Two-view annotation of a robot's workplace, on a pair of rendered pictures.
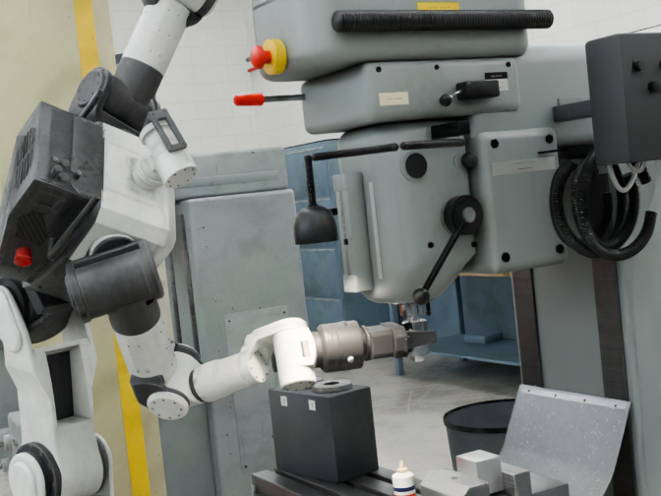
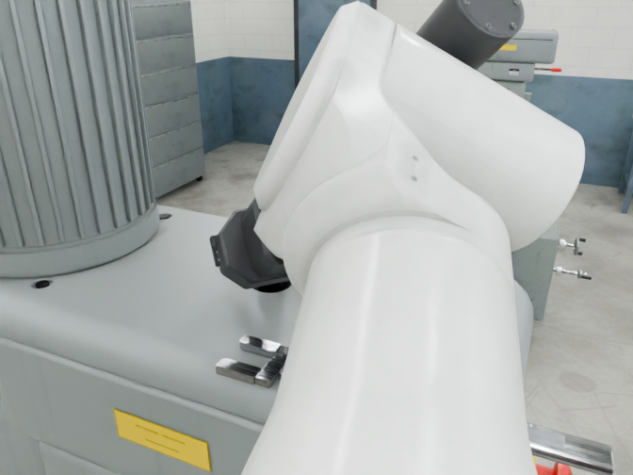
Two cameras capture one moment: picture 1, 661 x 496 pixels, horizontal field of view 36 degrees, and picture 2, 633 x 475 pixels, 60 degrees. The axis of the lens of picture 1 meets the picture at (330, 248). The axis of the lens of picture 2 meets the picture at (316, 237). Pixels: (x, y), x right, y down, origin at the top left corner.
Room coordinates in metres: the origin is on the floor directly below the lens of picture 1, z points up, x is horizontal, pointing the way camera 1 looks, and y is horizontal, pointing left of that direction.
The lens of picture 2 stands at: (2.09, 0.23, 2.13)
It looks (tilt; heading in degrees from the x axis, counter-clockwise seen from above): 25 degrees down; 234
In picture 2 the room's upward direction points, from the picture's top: straight up
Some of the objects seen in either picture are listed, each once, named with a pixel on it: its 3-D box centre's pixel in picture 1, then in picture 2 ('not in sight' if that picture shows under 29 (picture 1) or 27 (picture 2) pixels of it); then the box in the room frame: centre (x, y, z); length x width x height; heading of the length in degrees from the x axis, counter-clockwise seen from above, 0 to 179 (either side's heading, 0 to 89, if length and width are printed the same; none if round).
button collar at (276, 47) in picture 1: (273, 56); not in sight; (1.75, 0.06, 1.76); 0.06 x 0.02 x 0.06; 30
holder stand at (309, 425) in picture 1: (322, 425); not in sight; (2.26, 0.06, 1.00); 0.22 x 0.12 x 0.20; 40
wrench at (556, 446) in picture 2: not in sight; (397, 400); (1.89, 0.04, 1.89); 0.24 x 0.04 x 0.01; 120
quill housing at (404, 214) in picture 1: (404, 212); not in sight; (1.87, -0.14, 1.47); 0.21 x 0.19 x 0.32; 30
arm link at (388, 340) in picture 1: (368, 343); not in sight; (1.85, -0.05, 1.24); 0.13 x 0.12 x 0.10; 11
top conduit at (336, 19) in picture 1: (448, 20); not in sight; (1.76, -0.24, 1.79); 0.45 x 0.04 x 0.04; 120
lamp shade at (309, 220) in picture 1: (315, 223); not in sight; (1.68, 0.02, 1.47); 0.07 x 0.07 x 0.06
